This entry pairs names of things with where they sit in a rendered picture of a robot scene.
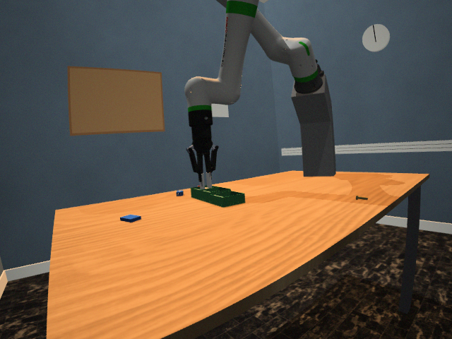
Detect flat blue square block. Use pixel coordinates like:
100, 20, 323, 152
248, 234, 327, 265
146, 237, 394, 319
120, 214, 141, 222

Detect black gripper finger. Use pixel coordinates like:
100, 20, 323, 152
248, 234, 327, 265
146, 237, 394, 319
186, 144, 205, 190
203, 144, 219, 188

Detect green bins with labels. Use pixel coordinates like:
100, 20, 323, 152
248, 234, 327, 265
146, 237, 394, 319
191, 186, 246, 208

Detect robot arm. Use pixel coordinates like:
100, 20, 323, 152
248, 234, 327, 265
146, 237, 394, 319
184, 0, 324, 127

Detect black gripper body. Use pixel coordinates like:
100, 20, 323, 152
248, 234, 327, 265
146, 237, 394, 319
191, 125, 213, 153

